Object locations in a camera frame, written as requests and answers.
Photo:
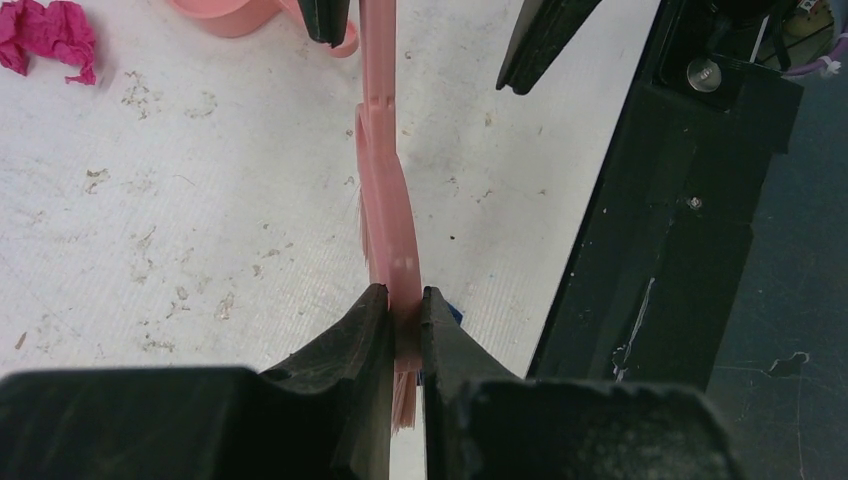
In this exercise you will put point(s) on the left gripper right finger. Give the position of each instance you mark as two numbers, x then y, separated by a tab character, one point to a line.
484	422

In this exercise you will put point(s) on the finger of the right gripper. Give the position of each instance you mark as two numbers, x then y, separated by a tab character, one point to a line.
325	20
542	30

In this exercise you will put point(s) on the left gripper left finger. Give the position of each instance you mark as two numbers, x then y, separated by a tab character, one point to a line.
322	413

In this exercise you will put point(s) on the pink hand brush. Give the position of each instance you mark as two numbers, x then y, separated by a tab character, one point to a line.
387	221

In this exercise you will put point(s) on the pink dustpan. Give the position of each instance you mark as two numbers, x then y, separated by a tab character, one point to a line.
236	18

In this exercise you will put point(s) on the dark blue paper scrap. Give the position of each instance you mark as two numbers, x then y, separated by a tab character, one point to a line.
456	314

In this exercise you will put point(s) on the magenta paper scrap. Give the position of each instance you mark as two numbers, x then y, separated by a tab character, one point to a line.
59	31

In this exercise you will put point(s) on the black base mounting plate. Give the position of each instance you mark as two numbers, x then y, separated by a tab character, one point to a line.
713	253

